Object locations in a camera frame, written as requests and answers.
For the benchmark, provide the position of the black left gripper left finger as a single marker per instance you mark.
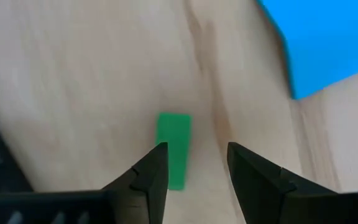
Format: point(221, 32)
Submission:
point(148, 193)

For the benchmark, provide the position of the blue sticky note pad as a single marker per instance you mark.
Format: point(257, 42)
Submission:
point(328, 40)

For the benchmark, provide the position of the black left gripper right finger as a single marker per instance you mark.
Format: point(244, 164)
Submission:
point(259, 193)

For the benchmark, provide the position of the green eraser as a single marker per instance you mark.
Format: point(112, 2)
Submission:
point(179, 140)

